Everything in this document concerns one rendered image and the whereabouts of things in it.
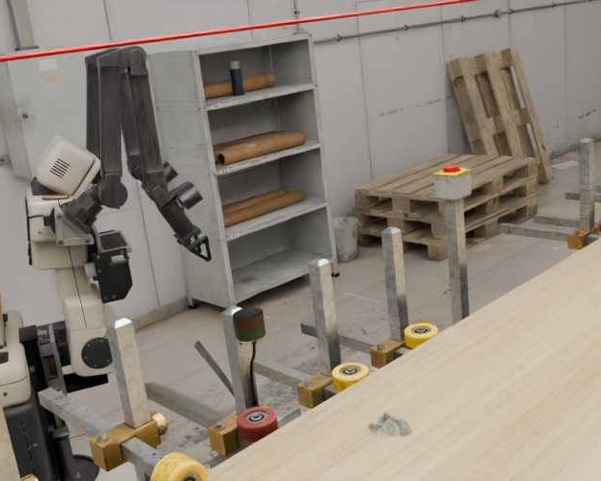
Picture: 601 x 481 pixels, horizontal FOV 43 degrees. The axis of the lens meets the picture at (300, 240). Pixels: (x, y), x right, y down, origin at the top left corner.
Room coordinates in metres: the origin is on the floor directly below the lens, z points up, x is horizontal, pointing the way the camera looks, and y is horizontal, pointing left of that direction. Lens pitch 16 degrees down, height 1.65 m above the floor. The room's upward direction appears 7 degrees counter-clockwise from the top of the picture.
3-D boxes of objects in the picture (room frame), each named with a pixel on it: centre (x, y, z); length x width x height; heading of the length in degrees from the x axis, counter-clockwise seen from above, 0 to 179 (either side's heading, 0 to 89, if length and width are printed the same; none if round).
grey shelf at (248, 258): (4.55, 0.26, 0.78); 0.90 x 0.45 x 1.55; 132
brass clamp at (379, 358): (1.74, -0.20, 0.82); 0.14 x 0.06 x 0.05; 132
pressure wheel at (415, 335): (1.65, -0.26, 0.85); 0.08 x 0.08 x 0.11
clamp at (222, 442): (1.40, 0.17, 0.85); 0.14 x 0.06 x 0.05; 132
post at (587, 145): (2.42, -0.97, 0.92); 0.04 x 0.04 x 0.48; 42
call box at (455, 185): (1.93, -0.41, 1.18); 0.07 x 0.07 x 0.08; 42
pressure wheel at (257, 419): (1.34, 0.13, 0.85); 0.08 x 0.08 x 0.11
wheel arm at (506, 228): (2.47, -0.87, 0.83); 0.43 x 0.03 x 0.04; 42
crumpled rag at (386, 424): (1.24, -0.12, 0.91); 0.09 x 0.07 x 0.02; 35
